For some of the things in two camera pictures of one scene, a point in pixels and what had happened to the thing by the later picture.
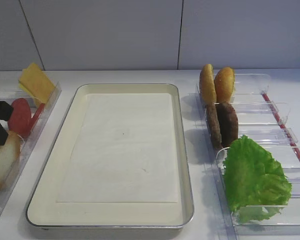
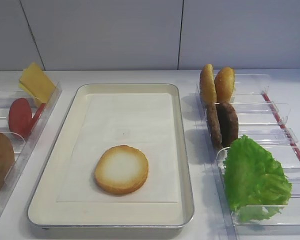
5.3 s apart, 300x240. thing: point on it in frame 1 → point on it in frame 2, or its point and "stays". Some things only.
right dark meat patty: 228,122 stays
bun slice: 4,161 → 121,169
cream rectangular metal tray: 119,160 stays
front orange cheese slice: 34,79 stays
